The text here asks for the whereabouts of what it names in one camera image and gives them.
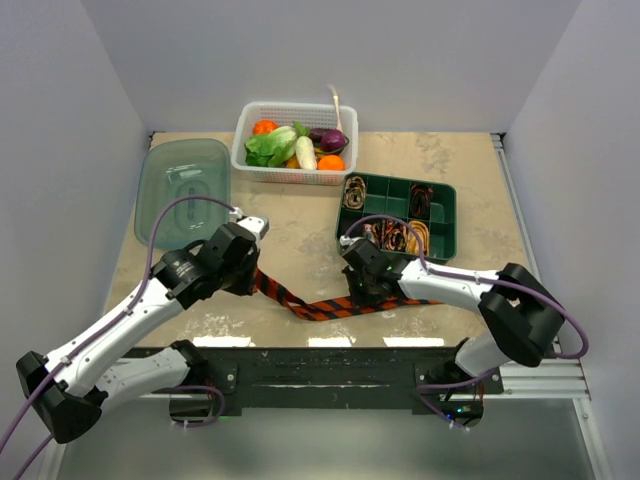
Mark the orange navy striped tie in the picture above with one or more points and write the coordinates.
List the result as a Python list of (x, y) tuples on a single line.
[(325, 310)]

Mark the orange pepper back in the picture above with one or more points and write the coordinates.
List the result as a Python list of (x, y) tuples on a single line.
[(264, 127)]

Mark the red patterned rolled tie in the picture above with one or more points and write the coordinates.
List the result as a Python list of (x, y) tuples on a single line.
[(393, 236)]

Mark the green compartment tray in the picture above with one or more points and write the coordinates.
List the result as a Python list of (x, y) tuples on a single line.
[(389, 196)]

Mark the white perforated basket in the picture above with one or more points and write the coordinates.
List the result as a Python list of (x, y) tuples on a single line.
[(303, 117)]

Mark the white radish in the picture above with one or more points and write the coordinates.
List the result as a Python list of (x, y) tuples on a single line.
[(305, 153)]

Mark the clear teal plastic container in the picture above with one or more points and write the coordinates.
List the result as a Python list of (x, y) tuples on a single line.
[(183, 169)]

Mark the black orange rolled tie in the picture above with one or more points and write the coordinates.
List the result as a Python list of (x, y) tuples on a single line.
[(421, 196)]

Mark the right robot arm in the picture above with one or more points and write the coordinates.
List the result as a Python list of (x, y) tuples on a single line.
[(521, 327)]

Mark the brown patterned rolled tie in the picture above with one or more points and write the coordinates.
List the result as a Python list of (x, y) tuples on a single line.
[(354, 193)]

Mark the colourful rolled tie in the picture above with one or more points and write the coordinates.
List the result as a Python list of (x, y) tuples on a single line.
[(372, 232)]

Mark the green lettuce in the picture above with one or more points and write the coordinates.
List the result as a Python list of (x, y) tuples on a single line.
[(271, 150)]

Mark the garlic stalk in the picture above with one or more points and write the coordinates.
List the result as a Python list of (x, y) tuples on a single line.
[(336, 104)]

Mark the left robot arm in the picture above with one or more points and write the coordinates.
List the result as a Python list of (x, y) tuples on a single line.
[(72, 386)]

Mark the orange fruit front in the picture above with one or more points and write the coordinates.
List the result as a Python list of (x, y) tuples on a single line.
[(331, 163)]

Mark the gold rolled tie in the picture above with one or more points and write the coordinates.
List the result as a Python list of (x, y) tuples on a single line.
[(418, 238)]

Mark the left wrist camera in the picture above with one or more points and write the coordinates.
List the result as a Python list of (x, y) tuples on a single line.
[(257, 226)]

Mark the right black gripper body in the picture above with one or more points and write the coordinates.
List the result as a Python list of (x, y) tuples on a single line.
[(360, 289)]

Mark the purple onion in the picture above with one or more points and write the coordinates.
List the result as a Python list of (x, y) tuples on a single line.
[(332, 140)]

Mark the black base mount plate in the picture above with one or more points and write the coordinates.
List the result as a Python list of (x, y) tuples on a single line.
[(374, 378)]

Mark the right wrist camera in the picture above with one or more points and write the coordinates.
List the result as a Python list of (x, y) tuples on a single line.
[(345, 241)]

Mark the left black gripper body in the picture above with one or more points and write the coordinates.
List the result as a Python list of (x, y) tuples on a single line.
[(239, 279)]

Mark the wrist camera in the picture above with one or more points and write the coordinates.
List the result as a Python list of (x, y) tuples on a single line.
[(345, 241), (257, 226)]

